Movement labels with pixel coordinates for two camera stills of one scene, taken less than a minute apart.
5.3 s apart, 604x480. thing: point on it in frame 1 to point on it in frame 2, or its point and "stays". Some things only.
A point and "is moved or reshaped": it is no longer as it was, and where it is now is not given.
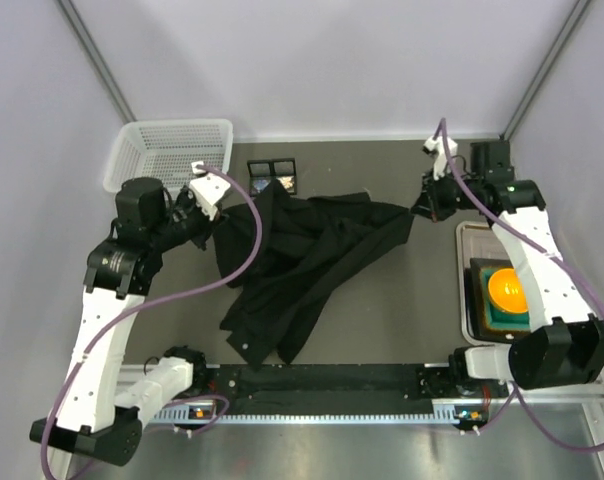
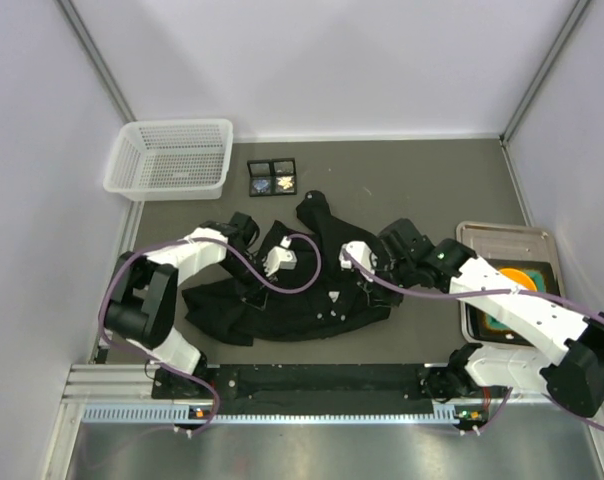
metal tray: [474, 240] stays
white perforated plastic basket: [166, 149] stays
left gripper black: [202, 230] to [255, 279]
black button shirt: [309, 243] is moved or reshaped
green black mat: [485, 322] stays
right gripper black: [429, 198] to [374, 275]
